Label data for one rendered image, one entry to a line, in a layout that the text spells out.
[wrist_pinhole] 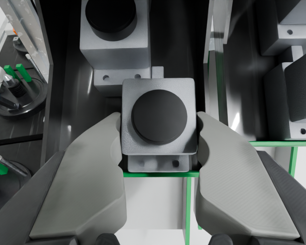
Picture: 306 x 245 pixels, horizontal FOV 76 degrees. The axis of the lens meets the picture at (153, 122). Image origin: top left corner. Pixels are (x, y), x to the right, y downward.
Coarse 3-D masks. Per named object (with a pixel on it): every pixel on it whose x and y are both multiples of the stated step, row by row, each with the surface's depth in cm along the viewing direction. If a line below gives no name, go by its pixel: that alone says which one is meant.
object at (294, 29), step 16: (256, 0) 20; (272, 0) 17; (288, 0) 15; (304, 0) 14; (272, 16) 17; (288, 16) 16; (304, 16) 16; (272, 32) 17; (288, 32) 17; (304, 32) 16; (272, 48) 18; (304, 48) 18
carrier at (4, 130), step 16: (32, 64) 47; (0, 80) 54; (16, 80) 47; (32, 80) 52; (16, 96) 49; (32, 96) 49; (0, 112) 46; (16, 112) 46; (32, 112) 47; (0, 128) 46; (16, 128) 46; (32, 128) 46
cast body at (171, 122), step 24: (144, 96) 10; (168, 96) 10; (192, 96) 11; (144, 120) 10; (168, 120) 10; (192, 120) 11; (144, 144) 11; (168, 144) 11; (192, 144) 11; (144, 168) 14; (168, 168) 14
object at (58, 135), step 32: (64, 0) 18; (160, 0) 19; (192, 0) 19; (64, 32) 18; (160, 32) 19; (192, 32) 19; (64, 64) 18; (160, 64) 18; (192, 64) 18; (64, 96) 18; (96, 96) 18; (64, 128) 17; (192, 160) 17
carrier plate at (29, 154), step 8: (8, 144) 44; (16, 144) 43; (24, 144) 43; (32, 144) 43; (40, 144) 43; (0, 152) 42; (8, 152) 42; (16, 152) 42; (24, 152) 42; (32, 152) 42; (40, 152) 42; (16, 160) 41; (24, 160) 41; (32, 160) 41; (40, 160) 41; (32, 168) 40
